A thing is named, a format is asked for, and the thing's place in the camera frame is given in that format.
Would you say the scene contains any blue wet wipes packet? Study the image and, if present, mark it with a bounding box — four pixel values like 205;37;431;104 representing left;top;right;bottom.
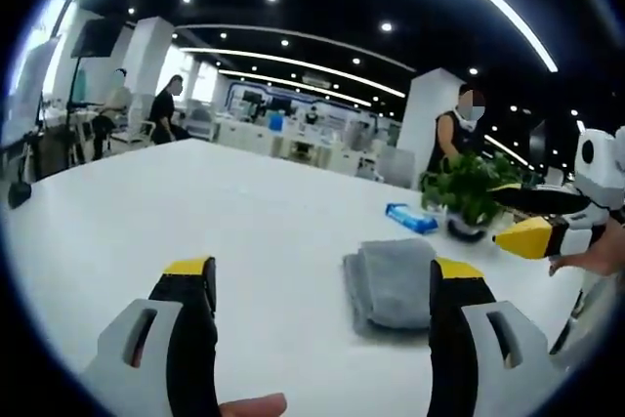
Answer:
385;202;439;236

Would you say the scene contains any green potted plant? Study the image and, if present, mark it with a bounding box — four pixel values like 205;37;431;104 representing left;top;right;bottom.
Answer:
418;150;526;243

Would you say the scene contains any grey towel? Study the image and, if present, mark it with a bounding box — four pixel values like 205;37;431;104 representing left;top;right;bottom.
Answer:
342;237;438;333

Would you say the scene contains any black wall monitor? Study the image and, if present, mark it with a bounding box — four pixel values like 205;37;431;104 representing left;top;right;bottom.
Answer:
70;18;123;59

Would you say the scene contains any white chair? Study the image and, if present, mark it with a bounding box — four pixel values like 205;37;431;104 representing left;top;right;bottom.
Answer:
110;117;158;148

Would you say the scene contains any black object at table edge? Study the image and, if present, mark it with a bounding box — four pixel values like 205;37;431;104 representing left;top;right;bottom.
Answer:
8;182;33;209

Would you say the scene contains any white square pillar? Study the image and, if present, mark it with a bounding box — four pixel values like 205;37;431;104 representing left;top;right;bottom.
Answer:
112;16;176;145
396;67;468;150

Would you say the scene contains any person's left hand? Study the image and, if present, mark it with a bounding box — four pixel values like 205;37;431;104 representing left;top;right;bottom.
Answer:
218;393;288;417

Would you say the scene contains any person's right hand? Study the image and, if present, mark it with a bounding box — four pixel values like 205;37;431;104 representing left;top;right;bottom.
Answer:
548;209;625;277

